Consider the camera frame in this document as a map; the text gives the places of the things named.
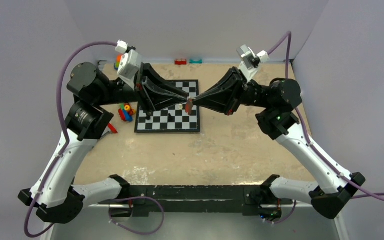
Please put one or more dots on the red block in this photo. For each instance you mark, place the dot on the red block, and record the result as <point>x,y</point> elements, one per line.
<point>180,61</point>

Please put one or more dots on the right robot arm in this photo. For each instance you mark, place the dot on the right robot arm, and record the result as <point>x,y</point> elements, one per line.
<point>333,186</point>

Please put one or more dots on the red key tag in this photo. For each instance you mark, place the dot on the red key tag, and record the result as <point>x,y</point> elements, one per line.
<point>189,107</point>

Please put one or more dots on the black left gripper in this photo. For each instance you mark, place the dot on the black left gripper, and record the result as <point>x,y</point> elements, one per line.
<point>146,70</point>

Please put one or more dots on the red handled tool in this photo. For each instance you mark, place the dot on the red handled tool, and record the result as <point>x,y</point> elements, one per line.
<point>110,129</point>

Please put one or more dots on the black white chessboard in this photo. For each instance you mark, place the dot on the black white chessboard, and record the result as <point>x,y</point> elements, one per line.
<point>174,119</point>

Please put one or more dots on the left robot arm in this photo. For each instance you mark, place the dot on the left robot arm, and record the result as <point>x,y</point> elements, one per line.
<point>54,196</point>

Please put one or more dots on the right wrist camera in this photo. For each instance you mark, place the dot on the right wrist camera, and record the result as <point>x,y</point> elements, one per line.
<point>250,62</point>

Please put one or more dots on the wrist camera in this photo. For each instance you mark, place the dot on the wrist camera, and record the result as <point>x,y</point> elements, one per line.
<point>250,62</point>
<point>130,63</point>

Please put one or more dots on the black table front rail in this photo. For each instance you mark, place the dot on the black table front rail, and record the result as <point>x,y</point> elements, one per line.
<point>247,200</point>

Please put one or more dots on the colourful toy block pile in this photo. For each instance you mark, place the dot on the colourful toy block pile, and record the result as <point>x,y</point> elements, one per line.
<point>126,112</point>

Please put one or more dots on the stacked colour blocks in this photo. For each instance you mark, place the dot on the stacked colour blocks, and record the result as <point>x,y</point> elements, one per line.
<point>117,61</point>

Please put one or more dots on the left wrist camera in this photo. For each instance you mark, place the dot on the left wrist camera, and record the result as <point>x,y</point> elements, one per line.
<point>130,63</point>

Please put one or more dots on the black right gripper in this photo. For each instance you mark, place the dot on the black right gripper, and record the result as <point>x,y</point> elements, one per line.
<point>225,96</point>

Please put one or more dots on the teal block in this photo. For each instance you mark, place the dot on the teal block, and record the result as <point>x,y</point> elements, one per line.
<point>195,60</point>

